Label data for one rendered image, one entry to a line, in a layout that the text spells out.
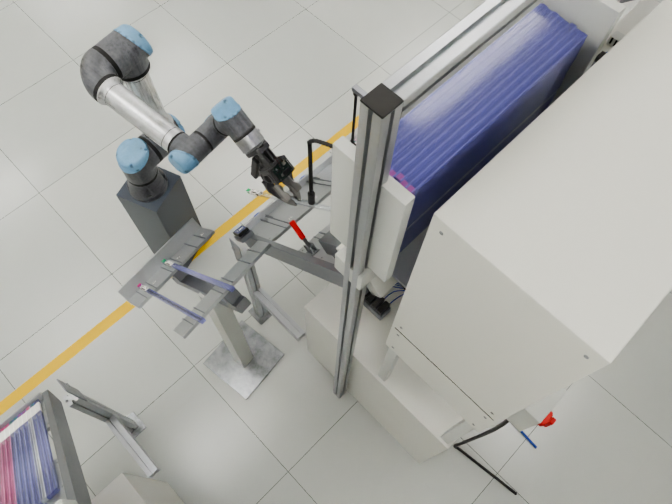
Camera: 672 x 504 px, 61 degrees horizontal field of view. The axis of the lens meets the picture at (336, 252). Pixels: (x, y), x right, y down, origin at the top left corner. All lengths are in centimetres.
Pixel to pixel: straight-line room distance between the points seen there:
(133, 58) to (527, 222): 134
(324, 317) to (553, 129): 116
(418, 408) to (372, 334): 28
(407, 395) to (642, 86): 117
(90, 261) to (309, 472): 139
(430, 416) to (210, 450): 101
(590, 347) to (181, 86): 281
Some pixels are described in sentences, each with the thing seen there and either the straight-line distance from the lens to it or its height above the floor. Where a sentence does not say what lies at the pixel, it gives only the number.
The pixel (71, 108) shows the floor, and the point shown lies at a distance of 343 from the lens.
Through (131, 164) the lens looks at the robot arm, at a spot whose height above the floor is 77.
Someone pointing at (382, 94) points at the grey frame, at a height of 190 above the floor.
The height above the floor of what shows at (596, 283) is 172.
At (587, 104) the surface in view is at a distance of 107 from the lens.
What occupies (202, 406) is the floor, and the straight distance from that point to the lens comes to 256.
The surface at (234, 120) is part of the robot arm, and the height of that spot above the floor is 120.
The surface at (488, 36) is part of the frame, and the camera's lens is 87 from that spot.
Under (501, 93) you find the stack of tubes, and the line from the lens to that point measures 112.
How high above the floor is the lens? 248
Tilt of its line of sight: 65 degrees down
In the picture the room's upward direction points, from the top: 3 degrees clockwise
